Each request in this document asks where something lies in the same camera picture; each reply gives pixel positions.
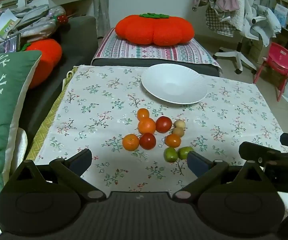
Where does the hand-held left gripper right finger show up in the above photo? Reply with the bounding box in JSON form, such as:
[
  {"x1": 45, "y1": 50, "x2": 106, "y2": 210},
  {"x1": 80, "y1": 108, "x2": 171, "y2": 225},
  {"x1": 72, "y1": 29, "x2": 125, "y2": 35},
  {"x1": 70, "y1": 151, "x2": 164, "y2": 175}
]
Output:
[{"x1": 172, "y1": 151, "x2": 282, "y2": 202}]

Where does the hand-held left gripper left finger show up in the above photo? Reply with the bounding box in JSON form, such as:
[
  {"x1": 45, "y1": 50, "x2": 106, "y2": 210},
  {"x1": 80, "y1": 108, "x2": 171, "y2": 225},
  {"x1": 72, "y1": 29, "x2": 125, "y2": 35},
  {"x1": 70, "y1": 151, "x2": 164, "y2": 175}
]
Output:
[{"x1": 3, "y1": 148, "x2": 107, "y2": 202}]

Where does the green lime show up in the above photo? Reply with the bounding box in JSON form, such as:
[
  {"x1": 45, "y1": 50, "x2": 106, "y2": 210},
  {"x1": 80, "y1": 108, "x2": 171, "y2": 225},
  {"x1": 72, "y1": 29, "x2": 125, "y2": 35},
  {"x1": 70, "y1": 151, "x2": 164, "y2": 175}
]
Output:
[
  {"x1": 164, "y1": 147, "x2": 178, "y2": 162},
  {"x1": 177, "y1": 146, "x2": 195, "y2": 160}
]

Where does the small orange tomato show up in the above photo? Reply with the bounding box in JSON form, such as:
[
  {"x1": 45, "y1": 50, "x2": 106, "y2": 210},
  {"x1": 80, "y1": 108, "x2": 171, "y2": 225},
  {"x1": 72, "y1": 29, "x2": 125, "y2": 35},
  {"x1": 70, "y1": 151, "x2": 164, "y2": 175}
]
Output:
[{"x1": 165, "y1": 134, "x2": 182, "y2": 148}]

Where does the red tomato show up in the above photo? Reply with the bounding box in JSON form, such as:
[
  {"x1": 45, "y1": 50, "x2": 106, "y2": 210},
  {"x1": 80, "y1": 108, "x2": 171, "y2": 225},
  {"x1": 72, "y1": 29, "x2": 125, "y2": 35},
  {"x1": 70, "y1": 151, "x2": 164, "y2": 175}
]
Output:
[
  {"x1": 155, "y1": 116, "x2": 173, "y2": 134},
  {"x1": 139, "y1": 132, "x2": 157, "y2": 150}
]

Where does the small orange mandarin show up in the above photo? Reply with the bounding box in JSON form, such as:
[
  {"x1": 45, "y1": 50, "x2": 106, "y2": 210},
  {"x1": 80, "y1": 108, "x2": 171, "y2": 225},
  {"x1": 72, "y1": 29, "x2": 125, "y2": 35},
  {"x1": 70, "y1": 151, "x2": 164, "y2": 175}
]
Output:
[{"x1": 137, "y1": 108, "x2": 150, "y2": 121}]

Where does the white ribbed plate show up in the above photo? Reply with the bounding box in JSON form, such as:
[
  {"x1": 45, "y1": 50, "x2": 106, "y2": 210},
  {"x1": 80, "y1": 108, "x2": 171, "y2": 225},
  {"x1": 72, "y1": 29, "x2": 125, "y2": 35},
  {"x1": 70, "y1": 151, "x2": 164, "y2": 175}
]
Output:
[{"x1": 141, "y1": 64, "x2": 208, "y2": 105}]

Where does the grey shoulder bag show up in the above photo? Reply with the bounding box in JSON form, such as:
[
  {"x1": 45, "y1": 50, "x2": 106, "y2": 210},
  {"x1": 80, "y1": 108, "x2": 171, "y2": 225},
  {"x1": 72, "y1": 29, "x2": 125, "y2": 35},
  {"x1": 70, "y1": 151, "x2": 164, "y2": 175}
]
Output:
[{"x1": 6, "y1": 5, "x2": 67, "y2": 43}]

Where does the floral white tablecloth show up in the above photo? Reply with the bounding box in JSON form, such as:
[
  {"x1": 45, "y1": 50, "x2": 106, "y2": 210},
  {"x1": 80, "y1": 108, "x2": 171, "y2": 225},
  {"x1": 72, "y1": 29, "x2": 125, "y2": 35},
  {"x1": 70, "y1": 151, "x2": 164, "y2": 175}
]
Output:
[{"x1": 34, "y1": 65, "x2": 288, "y2": 198}]

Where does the red child chair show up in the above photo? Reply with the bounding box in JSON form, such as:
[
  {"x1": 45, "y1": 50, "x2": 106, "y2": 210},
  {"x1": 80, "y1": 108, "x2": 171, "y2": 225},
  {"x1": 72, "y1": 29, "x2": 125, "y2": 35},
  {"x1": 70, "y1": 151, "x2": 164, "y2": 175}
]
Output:
[{"x1": 253, "y1": 42, "x2": 288, "y2": 102}]

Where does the white office chair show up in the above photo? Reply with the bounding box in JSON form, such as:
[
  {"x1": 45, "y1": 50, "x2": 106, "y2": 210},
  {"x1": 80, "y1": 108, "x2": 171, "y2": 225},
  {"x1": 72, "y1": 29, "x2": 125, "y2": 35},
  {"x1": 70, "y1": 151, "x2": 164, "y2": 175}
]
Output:
[{"x1": 212, "y1": 0, "x2": 282, "y2": 75}]

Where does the small orange persimmon cushion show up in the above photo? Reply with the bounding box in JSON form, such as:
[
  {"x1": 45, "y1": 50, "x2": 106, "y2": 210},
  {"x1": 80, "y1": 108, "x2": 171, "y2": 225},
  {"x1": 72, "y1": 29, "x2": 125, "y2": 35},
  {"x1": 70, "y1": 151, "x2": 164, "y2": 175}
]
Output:
[{"x1": 21, "y1": 39, "x2": 63, "y2": 90}]

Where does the dark grey sofa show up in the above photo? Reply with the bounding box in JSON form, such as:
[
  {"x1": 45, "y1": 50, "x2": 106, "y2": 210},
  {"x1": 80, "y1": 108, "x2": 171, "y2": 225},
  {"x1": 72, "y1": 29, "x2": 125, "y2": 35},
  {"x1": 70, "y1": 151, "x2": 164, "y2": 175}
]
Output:
[{"x1": 0, "y1": 15, "x2": 97, "y2": 150}]

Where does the striped patterned cloth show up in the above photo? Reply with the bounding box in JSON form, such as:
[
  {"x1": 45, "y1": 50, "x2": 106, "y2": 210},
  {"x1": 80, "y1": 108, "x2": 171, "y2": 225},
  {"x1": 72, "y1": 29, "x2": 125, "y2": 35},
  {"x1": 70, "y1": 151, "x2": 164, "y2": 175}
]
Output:
[{"x1": 94, "y1": 27, "x2": 222, "y2": 68}]

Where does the white blue jacket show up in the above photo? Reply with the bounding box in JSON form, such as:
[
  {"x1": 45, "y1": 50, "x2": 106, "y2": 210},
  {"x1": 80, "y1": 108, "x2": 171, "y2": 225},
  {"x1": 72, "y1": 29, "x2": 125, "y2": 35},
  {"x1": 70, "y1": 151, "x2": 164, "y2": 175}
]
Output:
[{"x1": 244, "y1": 2, "x2": 282, "y2": 48}]

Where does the checked cloth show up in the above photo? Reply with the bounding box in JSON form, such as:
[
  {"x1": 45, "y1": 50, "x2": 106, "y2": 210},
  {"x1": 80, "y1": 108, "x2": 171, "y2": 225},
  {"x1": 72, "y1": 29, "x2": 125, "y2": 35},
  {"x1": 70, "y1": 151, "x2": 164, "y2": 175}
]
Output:
[{"x1": 205, "y1": 5, "x2": 244, "y2": 38}]

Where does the purple patterned pouch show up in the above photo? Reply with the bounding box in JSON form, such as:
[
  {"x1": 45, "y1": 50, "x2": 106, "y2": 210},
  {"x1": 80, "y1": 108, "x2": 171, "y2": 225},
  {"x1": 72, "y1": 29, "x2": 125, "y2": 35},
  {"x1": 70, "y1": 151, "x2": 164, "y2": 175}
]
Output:
[{"x1": 0, "y1": 34, "x2": 22, "y2": 53}]

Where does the large orange persimmon cushion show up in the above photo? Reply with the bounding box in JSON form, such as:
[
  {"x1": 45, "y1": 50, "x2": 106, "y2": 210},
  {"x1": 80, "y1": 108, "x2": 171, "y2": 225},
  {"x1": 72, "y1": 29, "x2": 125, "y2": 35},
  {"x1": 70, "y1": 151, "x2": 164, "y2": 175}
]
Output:
[{"x1": 115, "y1": 13, "x2": 195, "y2": 47}]

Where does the red strawberry toy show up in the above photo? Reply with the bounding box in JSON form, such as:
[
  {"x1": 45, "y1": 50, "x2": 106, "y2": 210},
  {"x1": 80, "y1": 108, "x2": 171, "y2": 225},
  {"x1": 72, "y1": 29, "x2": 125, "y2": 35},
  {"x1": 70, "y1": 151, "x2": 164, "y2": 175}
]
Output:
[{"x1": 56, "y1": 14, "x2": 69, "y2": 25}]

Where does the grey hanging curtain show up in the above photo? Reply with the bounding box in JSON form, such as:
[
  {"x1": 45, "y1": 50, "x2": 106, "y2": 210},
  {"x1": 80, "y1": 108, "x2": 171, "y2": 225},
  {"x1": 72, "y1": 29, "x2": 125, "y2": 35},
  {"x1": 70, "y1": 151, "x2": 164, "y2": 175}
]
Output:
[{"x1": 93, "y1": 0, "x2": 111, "y2": 39}]

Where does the pile of papers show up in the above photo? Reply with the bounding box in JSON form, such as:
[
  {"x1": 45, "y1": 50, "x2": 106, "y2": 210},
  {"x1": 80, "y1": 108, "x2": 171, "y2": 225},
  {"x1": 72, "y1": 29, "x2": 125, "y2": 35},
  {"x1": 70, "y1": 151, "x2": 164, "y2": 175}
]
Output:
[{"x1": 0, "y1": 9, "x2": 22, "y2": 46}]

